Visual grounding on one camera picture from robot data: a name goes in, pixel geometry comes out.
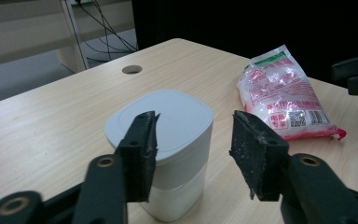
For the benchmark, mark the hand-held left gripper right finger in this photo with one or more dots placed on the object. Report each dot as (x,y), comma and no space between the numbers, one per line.
(258,155)

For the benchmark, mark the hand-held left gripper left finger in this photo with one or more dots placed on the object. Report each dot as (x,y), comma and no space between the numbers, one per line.
(140,155)

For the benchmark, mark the white lidded plastic container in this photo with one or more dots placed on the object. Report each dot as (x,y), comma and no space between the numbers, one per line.
(183,118)

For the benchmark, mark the red and white plastic bag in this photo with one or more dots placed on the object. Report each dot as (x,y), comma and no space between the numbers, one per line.
(279,90)

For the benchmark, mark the dark curtain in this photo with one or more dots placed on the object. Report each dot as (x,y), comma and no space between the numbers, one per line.
(230,21)

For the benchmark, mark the light wooden shelf unit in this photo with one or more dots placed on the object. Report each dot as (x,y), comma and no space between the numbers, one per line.
(12,31)

